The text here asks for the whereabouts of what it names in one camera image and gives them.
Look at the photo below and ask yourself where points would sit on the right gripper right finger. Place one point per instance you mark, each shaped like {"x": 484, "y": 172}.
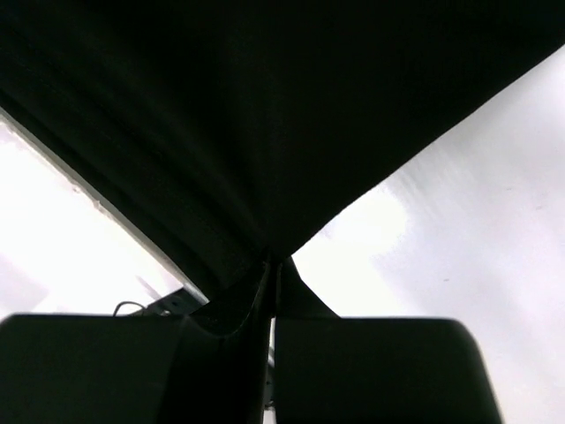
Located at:
{"x": 330, "y": 369}

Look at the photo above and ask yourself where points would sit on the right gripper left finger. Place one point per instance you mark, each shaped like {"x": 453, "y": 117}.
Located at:
{"x": 205, "y": 367}

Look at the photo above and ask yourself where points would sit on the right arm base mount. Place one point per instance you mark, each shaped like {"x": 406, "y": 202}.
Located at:
{"x": 179, "y": 302}

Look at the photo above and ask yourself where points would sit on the black skirt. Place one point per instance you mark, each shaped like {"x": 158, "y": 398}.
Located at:
{"x": 230, "y": 132}

